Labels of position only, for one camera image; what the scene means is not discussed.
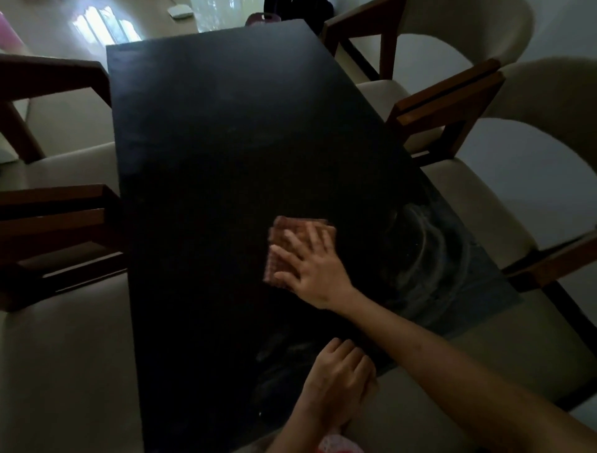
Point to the person's right hand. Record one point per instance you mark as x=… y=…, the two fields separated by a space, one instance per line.
x=322 y=280

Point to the person's left hand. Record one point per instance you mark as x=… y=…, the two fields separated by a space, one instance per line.
x=338 y=387

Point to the brown checkered cleaning cloth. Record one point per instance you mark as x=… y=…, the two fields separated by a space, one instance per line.
x=280 y=224

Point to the beige cushioned wooden chair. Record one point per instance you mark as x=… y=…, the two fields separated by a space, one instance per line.
x=466 y=23
x=70 y=163
x=60 y=350
x=489 y=210

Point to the person's right forearm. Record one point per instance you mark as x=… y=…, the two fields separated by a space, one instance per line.
x=466 y=382

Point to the person's red garment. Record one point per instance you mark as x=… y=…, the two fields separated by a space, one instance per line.
x=340 y=443

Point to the black dining table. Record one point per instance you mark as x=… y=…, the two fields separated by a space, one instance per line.
x=233 y=140

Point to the black backpack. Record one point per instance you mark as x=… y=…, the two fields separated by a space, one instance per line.
x=298 y=14

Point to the purple plastic basket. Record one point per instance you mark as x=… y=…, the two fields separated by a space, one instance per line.
x=263 y=18

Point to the white power strip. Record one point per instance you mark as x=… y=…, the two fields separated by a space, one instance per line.
x=180 y=11

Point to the pink plastic pitcher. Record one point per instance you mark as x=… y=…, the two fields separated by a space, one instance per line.
x=9 y=32

